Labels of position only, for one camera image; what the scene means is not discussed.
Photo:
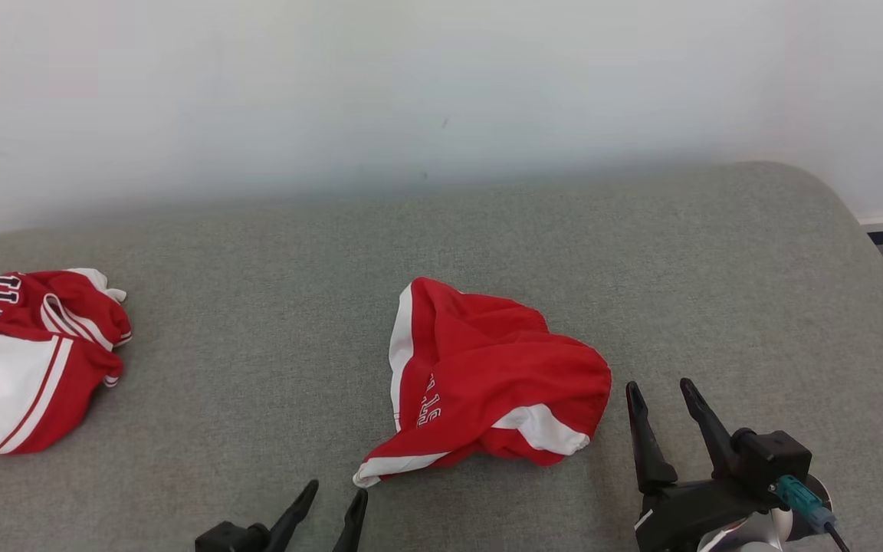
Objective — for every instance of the red shorts white stripes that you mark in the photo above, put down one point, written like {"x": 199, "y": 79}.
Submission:
{"x": 487, "y": 368}

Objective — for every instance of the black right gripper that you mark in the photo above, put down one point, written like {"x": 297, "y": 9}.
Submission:
{"x": 679, "y": 517}

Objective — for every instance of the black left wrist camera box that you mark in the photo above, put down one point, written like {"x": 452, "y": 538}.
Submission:
{"x": 223, "y": 538}

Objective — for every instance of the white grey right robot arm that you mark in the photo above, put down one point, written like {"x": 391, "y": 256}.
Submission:
{"x": 756, "y": 538}

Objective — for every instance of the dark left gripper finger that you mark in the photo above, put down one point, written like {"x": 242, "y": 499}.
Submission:
{"x": 351, "y": 529}
{"x": 292, "y": 521}

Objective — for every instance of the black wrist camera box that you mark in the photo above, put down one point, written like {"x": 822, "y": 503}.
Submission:
{"x": 771, "y": 456}
{"x": 223, "y": 538}

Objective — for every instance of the red basketball jersey white sleeves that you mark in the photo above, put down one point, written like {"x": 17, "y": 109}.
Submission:
{"x": 20, "y": 368}

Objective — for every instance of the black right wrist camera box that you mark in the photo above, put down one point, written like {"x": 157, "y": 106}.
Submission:
{"x": 771, "y": 456}

